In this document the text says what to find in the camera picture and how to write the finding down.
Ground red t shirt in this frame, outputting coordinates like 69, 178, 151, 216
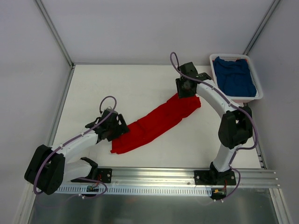
110, 93, 201, 154

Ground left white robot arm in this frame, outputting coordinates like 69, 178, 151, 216
24, 109, 129, 195

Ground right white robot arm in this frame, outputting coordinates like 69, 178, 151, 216
175, 62, 253, 186

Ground blue t shirt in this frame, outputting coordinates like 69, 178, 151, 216
213, 57, 256, 97

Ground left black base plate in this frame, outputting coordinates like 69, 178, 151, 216
71, 168, 113, 183

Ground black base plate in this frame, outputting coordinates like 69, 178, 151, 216
71, 168, 113, 183
194, 169, 236, 186

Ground aluminium mounting rail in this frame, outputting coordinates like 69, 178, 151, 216
56, 164, 281, 189

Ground white slotted cable duct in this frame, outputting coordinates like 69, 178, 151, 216
56, 184, 212, 196

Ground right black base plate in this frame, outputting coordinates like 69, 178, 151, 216
194, 169, 236, 186

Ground left aluminium frame post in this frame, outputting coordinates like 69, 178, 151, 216
33, 0, 74, 68

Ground aluminium frame post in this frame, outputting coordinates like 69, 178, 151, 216
243, 0, 281, 55
33, 0, 74, 68

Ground right aluminium frame post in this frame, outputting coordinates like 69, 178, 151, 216
243, 0, 281, 55

